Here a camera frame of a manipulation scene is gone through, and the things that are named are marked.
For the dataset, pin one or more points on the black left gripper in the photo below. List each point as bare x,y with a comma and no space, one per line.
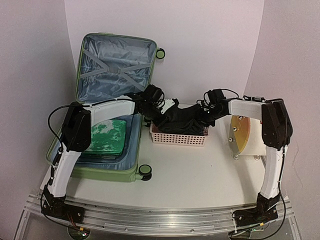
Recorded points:
159,122

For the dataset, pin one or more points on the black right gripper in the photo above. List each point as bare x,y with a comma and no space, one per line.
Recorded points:
201,115

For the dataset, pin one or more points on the black garment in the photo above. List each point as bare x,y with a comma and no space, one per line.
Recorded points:
182,121

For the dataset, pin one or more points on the green tie-dye garment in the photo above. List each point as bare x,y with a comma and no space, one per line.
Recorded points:
107,138

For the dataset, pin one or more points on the green hard-shell suitcase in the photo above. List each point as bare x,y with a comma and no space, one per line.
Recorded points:
110,66

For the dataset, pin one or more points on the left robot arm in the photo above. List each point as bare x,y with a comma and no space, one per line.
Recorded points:
76,137

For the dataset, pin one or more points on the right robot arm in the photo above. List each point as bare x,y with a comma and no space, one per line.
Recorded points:
276,133

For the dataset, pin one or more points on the pink perforated plastic basket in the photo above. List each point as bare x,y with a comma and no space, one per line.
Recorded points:
178,139

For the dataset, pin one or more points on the white cylindrical container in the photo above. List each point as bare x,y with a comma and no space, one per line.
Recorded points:
245,137

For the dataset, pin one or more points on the grey folded garment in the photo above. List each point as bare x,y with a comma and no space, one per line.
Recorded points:
99,158

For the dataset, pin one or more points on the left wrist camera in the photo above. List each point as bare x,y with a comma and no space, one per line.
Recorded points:
167,104

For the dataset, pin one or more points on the curved aluminium rail base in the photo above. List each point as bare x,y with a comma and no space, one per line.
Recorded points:
92,220

